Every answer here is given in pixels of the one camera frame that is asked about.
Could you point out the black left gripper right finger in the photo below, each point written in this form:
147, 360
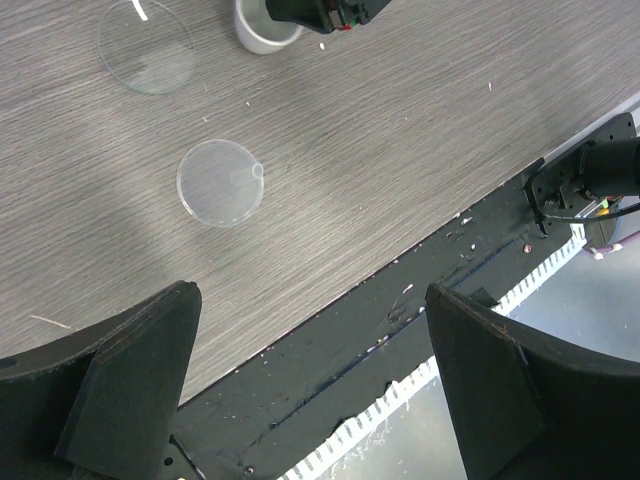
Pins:
528, 405

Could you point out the small white ceramic bowl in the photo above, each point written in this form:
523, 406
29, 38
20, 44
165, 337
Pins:
258, 32

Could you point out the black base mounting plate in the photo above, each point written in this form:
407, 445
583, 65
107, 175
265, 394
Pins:
296, 407

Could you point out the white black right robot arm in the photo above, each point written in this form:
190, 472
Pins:
594, 170

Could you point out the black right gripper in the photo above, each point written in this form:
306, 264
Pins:
325, 16

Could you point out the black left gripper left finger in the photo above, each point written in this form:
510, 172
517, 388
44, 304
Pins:
100, 403

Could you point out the clear glass watch dish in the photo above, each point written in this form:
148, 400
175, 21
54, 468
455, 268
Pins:
146, 47

